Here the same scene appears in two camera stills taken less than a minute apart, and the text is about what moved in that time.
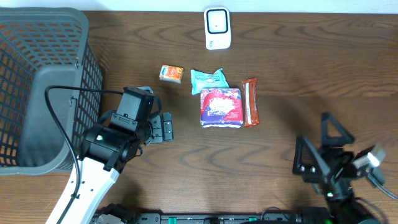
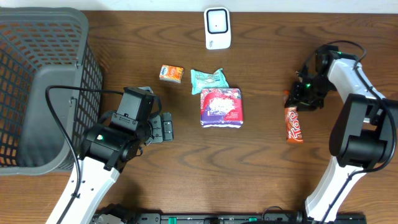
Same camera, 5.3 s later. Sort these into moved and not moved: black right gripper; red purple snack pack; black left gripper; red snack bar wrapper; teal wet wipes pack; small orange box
Moved: black right gripper; red snack bar wrapper
Not moved: small orange box; teal wet wipes pack; red purple snack pack; black left gripper
